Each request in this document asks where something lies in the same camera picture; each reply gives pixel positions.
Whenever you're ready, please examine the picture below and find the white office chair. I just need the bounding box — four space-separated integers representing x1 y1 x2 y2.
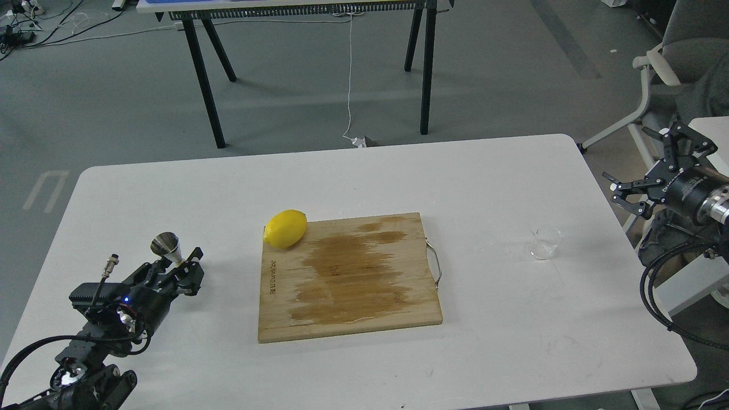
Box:
578 1 728 168

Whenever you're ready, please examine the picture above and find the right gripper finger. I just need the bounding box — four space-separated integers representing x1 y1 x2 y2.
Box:
642 122 718 174
603 172 664 220

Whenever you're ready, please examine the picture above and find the black-legged background table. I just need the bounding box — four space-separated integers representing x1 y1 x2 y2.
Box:
136 1 455 149

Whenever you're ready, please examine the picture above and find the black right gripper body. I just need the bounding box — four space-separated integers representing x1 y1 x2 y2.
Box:
649 162 728 220

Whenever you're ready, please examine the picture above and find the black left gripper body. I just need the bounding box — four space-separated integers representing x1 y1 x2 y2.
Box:
69 263 180 348

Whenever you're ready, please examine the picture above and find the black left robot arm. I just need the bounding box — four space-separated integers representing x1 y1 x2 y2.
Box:
2 248 204 409

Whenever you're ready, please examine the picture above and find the steel double jigger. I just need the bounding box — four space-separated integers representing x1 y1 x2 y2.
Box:
150 231 184 265

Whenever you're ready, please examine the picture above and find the white hanging cable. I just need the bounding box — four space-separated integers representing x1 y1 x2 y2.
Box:
341 13 376 147

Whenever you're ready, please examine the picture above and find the bamboo cutting board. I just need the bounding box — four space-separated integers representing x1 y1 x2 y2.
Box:
257 212 443 343

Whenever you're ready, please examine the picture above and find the yellow lemon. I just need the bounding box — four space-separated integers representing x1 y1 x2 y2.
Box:
263 210 308 249

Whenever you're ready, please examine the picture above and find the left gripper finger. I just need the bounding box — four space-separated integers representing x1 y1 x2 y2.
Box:
150 247 204 280
171 259 204 296

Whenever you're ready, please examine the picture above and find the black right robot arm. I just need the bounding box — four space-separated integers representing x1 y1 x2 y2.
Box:
604 122 727 350

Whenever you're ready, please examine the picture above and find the floor cables bundle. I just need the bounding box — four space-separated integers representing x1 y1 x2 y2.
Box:
0 0 137 55

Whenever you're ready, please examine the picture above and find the small clear glass cup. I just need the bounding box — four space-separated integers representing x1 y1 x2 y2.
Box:
527 225 563 260

